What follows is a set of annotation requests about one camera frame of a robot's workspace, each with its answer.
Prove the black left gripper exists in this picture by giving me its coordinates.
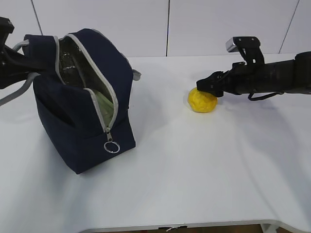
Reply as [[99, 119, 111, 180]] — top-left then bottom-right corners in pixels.
[[0, 17, 46, 89]]

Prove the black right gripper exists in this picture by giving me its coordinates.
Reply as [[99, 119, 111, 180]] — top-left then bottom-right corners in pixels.
[[196, 62, 266, 97]]

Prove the yellow pear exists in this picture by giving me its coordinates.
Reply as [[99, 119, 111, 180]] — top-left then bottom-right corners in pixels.
[[188, 88, 218, 113]]

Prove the navy blue lunch bag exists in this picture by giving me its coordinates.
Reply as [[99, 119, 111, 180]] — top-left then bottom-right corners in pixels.
[[12, 29, 140, 174]]

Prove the green lid glass container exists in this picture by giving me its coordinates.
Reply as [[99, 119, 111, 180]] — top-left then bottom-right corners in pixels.
[[94, 90, 114, 126]]

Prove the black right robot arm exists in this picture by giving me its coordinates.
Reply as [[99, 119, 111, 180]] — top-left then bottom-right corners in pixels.
[[196, 51, 311, 101]]

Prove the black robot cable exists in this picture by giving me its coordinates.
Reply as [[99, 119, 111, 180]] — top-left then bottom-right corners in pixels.
[[247, 91, 285, 101]]

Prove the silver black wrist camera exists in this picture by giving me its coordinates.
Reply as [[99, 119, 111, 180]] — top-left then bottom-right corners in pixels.
[[225, 36, 264, 66]]

